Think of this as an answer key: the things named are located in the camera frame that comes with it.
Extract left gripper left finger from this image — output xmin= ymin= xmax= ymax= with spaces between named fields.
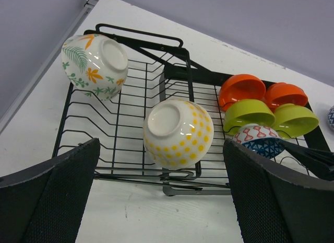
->
xmin=1 ymin=138 xmax=100 ymax=242

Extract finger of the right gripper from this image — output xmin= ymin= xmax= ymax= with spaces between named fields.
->
xmin=283 ymin=142 xmax=333 ymax=181

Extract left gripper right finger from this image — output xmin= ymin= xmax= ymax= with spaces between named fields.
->
xmin=223 ymin=139 xmax=333 ymax=242

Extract blue patterned bowl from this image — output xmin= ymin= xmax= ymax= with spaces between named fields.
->
xmin=327 ymin=106 xmax=334 ymax=131

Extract green bowl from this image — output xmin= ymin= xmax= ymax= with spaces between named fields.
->
xmin=223 ymin=99 xmax=276 ymax=135
xmin=272 ymin=103 xmax=319 ymax=140

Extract red patterned bowl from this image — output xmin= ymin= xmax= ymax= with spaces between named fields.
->
xmin=232 ymin=123 xmax=284 ymax=159

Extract orange bowl right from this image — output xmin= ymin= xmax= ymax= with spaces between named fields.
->
xmin=263 ymin=82 xmax=308 ymax=111

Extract orange bowl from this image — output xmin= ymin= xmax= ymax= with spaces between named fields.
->
xmin=218 ymin=74 xmax=266 ymax=111
xmin=263 ymin=82 xmax=308 ymax=111

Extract orange bowl left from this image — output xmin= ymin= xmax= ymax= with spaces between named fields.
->
xmin=218 ymin=74 xmax=266 ymax=111

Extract white bowl yellow dots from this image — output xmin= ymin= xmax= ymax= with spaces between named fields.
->
xmin=143 ymin=99 xmax=214 ymax=170

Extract white bowl leaf pattern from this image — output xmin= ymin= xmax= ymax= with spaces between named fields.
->
xmin=61 ymin=33 xmax=128 ymax=100

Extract black wire dish rack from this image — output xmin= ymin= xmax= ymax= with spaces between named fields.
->
xmin=51 ymin=23 xmax=332 ymax=197

